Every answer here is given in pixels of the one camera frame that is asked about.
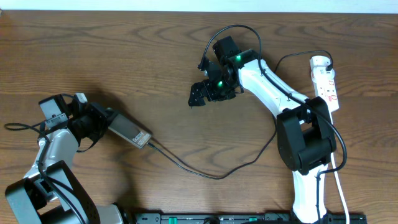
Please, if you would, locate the white power strip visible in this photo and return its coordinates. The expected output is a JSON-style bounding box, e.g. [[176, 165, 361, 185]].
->
[[310, 66, 339, 113]]

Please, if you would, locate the black charger cable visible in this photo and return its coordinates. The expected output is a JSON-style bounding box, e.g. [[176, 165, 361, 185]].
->
[[146, 49, 335, 180]]

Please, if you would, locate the white charger plug adapter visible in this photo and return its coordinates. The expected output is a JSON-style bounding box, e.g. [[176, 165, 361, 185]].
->
[[310, 55, 331, 70]]

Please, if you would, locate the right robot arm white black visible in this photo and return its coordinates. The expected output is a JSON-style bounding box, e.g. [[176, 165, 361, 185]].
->
[[188, 36, 336, 223]]

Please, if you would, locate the white power strip cord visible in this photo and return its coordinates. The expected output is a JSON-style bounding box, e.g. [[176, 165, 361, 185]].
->
[[329, 111, 351, 224]]

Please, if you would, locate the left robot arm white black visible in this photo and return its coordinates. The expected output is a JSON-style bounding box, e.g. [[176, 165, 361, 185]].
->
[[4, 93, 133, 223]]

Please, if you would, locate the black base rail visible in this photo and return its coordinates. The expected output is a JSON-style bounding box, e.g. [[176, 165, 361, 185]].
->
[[133, 212, 368, 224]]

